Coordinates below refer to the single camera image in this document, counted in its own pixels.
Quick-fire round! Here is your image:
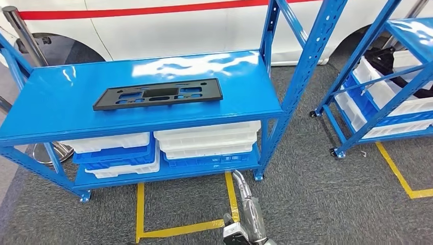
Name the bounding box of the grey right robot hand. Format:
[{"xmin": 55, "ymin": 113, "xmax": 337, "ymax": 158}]
[{"xmin": 231, "ymin": 169, "xmax": 269, "ymax": 243}]

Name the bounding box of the long black plastic car part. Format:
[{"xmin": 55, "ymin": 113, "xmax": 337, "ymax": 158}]
[{"xmin": 92, "ymin": 78, "xmax": 224, "ymax": 112}]

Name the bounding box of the black car part in bin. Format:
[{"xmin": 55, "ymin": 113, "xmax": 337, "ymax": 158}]
[{"xmin": 365, "ymin": 47, "xmax": 433, "ymax": 100}]

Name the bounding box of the blue metal shelf rack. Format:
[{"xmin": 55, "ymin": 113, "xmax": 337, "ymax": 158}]
[{"xmin": 0, "ymin": 0, "xmax": 349, "ymax": 204}]

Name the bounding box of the blue plastic bin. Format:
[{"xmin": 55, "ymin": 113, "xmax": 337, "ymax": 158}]
[
  {"xmin": 72, "ymin": 137, "xmax": 156, "ymax": 165},
  {"xmin": 83, "ymin": 154, "xmax": 157, "ymax": 171},
  {"xmin": 163, "ymin": 150, "xmax": 251, "ymax": 168},
  {"xmin": 343, "ymin": 72, "xmax": 433, "ymax": 128}
]

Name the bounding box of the white car with red stripe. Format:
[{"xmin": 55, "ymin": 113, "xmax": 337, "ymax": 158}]
[{"xmin": 0, "ymin": 0, "xmax": 433, "ymax": 66}]

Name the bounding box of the blue metal rack on casters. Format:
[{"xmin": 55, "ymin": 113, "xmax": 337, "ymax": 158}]
[{"xmin": 309, "ymin": 0, "xmax": 433, "ymax": 160}]

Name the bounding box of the chrome metal pole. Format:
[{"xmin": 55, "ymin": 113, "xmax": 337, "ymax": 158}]
[{"xmin": 0, "ymin": 95, "xmax": 13, "ymax": 115}]

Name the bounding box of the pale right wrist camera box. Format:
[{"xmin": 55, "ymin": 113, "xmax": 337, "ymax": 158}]
[{"xmin": 222, "ymin": 213, "xmax": 250, "ymax": 245}]

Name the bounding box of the chrome stanchion post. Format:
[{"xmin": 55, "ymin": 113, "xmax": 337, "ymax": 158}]
[{"xmin": 2, "ymin": 6, "xmax": 75, "ymax": 166}]

